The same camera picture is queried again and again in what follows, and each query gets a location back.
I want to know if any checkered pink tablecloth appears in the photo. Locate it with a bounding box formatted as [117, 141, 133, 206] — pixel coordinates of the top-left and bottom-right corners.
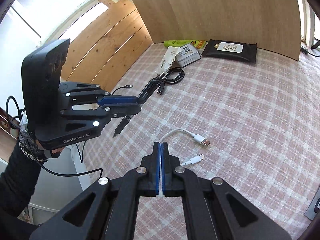
[84, 50, 319, 239]

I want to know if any wooden plank board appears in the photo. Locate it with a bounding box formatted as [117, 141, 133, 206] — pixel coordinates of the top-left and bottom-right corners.
[61, 0, 153, 91]

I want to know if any black pen tool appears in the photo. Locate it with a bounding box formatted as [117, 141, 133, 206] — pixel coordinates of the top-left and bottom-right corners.
[113, 78, 161, 137]

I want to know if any white usb cable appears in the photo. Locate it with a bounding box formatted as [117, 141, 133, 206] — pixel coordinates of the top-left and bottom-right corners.
[159, 128, 212, 167]

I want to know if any black power strip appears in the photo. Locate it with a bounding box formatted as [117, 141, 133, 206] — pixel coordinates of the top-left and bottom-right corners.
[300, 46, 309, 55]

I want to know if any brown cardboard board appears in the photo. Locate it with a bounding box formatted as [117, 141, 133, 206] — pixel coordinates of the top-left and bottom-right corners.
[132, 0, 300, 60]

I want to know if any small grey box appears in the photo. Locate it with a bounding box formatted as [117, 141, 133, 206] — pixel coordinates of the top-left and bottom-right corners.
[176, 43, 201, 68]

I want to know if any green snack packet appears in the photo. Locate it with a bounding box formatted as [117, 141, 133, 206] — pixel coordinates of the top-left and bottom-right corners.
[163, 40, 207, 49]

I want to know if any white small carton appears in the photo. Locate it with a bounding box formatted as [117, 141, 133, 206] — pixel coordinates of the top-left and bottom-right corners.
[156, 46, 182, 76]

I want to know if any left forearm black sleeve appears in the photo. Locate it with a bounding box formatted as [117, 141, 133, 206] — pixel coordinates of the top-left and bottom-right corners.
[1, 135, 48, 239]

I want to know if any black wet wipes pack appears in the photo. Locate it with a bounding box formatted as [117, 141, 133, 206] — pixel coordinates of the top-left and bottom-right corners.
[202, 39, 257, 63]

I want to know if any grey card with logo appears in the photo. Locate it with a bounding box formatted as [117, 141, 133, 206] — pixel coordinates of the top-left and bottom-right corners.
[304, 191, 320, 221]

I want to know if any black coiled cable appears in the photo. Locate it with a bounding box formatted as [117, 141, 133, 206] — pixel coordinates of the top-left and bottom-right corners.
[157, 67, 186, 95]

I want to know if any person left hand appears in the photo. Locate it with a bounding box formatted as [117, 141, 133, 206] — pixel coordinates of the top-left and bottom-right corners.
[36, 140, 65, 159]

